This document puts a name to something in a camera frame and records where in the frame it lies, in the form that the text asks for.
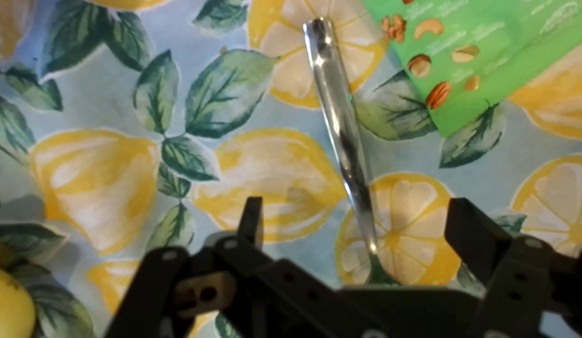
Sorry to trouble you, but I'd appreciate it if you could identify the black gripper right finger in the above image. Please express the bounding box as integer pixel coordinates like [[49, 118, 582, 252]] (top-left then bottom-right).
[[443, 197, 582, 338]]

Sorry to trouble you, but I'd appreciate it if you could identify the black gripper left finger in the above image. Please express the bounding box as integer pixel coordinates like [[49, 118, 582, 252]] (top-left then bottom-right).
[[101, 195, 343, 338]]

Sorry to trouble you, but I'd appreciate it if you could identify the silver metal spoon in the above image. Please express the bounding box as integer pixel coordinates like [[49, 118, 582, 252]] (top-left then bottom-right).
[[300, 17, 400, 287]]

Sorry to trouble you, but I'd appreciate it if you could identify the yellow banana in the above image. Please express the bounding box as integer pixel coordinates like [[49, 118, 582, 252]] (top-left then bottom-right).
[[0, 265, 39, 338]]

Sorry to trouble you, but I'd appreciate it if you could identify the lemon print tablecloth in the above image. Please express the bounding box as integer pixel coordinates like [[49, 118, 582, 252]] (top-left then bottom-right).
[[0, 0, 582, 338]]

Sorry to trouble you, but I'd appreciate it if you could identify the green nut snack packet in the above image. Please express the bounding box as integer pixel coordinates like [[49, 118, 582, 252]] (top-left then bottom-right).
[[358, 0, 582, 137]]

